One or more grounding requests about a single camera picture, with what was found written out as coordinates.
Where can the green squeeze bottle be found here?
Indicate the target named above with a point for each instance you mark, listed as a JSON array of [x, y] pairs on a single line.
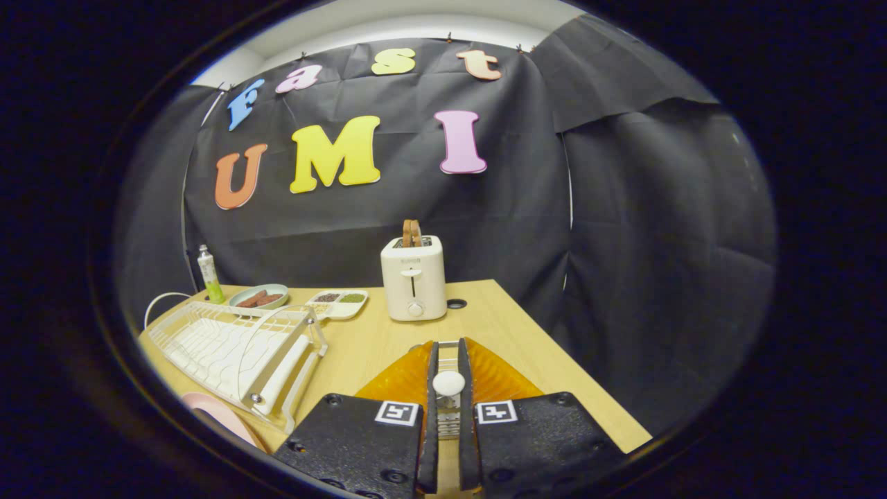
[[211, 277]]

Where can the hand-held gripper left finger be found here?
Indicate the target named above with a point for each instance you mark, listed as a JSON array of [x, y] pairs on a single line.
[[360, 450]]

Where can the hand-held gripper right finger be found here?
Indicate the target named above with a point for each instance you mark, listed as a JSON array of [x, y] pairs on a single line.
[[540, 450]]

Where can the black backdrop cloth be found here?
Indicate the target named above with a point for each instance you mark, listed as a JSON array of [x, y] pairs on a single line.
[[520, 229]]

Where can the pale green plate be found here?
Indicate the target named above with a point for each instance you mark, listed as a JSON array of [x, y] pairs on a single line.
[[274, 288]]

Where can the pink plate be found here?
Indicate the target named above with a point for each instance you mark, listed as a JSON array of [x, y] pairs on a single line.
[[222, 412]]

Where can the white divided condiment dish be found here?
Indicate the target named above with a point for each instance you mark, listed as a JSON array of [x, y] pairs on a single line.
[[339, 308]]

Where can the brown bread slice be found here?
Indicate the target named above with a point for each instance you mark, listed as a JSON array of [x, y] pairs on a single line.
[[411, 232]]

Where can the brown sausage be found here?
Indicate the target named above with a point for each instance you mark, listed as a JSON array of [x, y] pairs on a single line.
[[270, 299], [251, 299]]

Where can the cream toaster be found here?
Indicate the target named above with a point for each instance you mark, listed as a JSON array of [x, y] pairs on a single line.
[[414, 284]]

